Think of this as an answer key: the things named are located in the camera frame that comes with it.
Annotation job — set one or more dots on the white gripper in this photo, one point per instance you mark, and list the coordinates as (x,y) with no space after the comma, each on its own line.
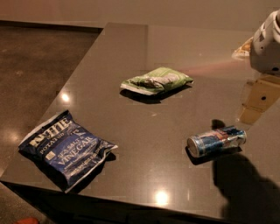
(266,52)

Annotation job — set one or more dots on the green jalapeno chip bag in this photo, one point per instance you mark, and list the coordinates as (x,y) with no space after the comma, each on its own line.
(155,82)

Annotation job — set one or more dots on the blue silver redbull can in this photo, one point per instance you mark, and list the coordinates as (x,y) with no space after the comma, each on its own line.
(216,140)

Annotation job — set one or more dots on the blue kettle vinegar chip bag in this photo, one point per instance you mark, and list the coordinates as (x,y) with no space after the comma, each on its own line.
(67,148)

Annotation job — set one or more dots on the tan object at table edge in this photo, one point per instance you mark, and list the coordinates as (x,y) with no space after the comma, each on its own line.
(243,51)

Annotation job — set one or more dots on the orange object on floor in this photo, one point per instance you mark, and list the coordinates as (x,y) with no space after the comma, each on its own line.
(29,220)

